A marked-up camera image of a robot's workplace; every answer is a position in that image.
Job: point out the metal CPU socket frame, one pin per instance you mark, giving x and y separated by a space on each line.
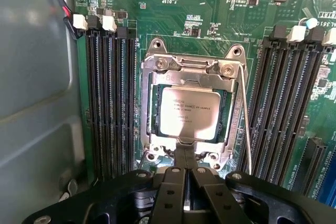
157 45

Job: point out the silver chipset heatsink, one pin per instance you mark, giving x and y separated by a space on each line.
324 1

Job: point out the RAM slot with white latch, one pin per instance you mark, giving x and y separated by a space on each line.
117 77
92 77
307 103
275 103

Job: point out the metal socket cover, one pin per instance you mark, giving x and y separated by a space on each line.
194 75

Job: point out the blue expansion slot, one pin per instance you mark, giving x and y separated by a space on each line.
328 182

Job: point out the grey metal chassis wall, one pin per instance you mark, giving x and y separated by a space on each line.
31 77

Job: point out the green motherboard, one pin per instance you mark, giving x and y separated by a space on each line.
210 11

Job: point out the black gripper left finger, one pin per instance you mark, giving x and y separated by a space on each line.
170 195

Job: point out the black expansion slot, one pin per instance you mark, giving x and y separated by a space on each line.
312 166

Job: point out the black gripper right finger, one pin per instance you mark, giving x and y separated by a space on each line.
210 197

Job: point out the blue capped capacitor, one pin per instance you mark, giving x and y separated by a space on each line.
311 22

